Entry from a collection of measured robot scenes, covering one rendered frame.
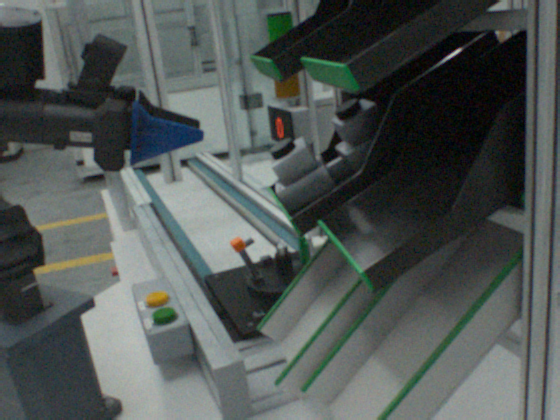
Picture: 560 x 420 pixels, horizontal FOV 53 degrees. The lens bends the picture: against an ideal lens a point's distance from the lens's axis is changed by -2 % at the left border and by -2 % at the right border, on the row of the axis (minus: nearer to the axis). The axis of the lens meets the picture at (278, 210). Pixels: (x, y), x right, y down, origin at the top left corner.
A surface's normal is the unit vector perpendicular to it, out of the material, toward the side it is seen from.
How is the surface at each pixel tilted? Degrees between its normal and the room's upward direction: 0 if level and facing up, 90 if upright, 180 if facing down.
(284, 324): 90
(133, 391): 0
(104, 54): 93
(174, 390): 0
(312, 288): 90
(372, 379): 45
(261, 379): 90
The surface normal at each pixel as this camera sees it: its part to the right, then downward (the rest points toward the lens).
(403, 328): -0.77, -0.54
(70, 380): 0.85, 0.07
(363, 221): -0.52, -0.78
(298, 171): 0.04, 0.39
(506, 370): -0.12, -0.94
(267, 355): 0.36, 0.26
